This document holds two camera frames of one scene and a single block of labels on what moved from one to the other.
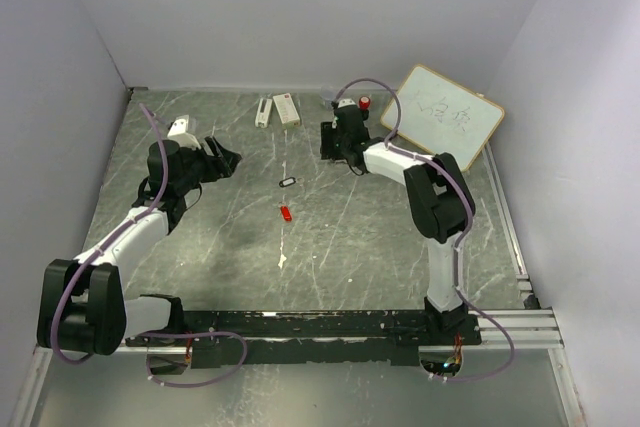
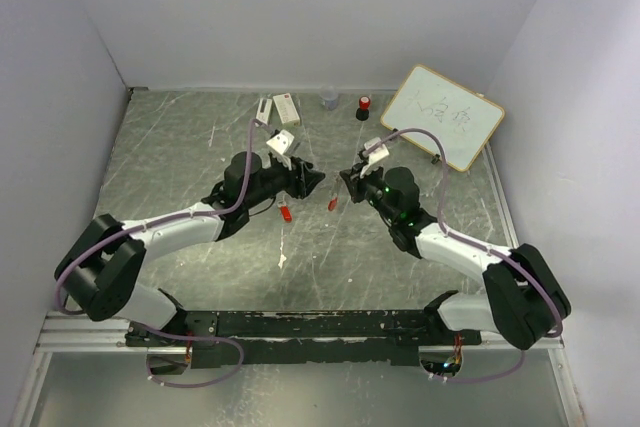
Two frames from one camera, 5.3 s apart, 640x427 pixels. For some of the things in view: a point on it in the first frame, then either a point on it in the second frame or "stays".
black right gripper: x=336 y=131 to x=355 y=183
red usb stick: x=286 y=214 stays
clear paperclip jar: x=328 y=93 stays
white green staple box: x=286 y=111 stays
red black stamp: x=364 y=103 stays
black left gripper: x=215 y=167 to x=308 y=179
